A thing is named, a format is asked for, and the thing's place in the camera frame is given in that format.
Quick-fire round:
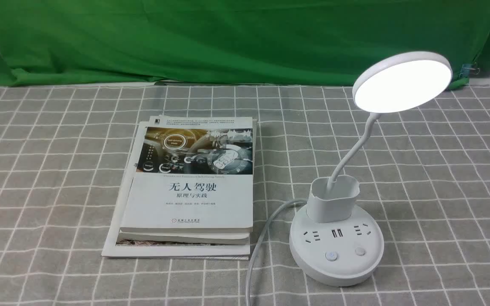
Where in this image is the white desk lamp with base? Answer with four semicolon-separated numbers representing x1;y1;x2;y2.
289;51;453;287

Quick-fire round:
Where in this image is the white self-driving textbook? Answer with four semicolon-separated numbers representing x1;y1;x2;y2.
120;116;257;232

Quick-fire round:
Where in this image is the large white bottom booklet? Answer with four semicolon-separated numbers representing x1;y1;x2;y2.
102;116;257;260

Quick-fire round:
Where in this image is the grey checked tablecloth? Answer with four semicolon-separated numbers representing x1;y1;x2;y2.
0;86;490;306

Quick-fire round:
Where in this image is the green backdrop cloth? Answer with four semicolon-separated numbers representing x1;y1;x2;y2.
0;0;490;87

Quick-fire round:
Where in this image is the blue binder clip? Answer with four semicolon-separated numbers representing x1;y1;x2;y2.
459;63;481;78

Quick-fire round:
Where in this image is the white lamp power cable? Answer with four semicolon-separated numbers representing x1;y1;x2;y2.
245;198;309;306

